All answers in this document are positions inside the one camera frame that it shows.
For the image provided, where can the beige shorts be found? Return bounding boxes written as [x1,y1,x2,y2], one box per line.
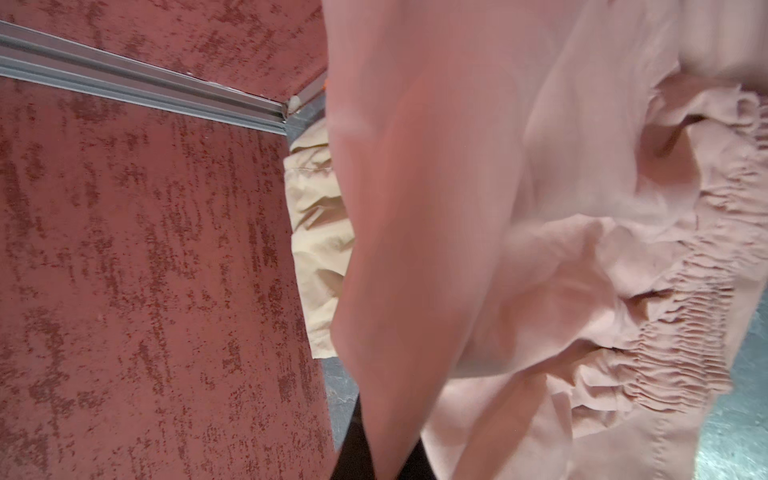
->
[283,119,354,359]

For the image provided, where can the pink shorts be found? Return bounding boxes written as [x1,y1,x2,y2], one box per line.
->
[323,1,767,479]

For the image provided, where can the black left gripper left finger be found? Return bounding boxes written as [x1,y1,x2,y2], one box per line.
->
[330,398,375,480]

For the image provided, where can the aluminium corner post left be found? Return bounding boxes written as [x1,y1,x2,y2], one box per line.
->
[1,21,286,135]

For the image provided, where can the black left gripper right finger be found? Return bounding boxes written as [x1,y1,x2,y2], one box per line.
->
[400,440,436,480]

